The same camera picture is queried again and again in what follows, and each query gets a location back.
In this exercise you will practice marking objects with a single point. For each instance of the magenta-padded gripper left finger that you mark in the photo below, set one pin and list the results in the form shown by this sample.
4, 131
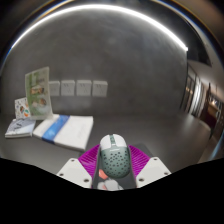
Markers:
73, 170

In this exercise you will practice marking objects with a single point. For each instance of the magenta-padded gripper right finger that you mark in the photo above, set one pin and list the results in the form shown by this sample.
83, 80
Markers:
154, 170

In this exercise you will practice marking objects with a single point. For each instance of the green and white computer mouse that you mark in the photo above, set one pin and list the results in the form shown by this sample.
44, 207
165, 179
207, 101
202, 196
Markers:
115, 158

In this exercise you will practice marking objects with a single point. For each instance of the white book with blue band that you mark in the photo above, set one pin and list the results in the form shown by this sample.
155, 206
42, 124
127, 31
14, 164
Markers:
73, 131

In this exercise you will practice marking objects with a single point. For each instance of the grey striped book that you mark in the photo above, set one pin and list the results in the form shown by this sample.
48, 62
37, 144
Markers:
20, 128

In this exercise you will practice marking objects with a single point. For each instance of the white card with stickers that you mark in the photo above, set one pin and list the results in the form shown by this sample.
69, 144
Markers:
21, 108

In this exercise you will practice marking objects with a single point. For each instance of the green food sign stand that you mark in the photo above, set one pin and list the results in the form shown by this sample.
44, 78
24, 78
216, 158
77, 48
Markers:
39, 93

